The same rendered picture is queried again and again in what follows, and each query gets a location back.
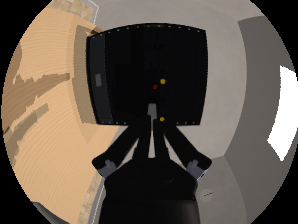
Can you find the black server rack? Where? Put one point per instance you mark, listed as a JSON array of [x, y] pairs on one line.
[[116, 66]]

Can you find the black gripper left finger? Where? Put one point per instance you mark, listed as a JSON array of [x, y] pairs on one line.
[[108, 162]]

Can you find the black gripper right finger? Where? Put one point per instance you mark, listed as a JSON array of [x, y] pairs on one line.
[[197, 164]]

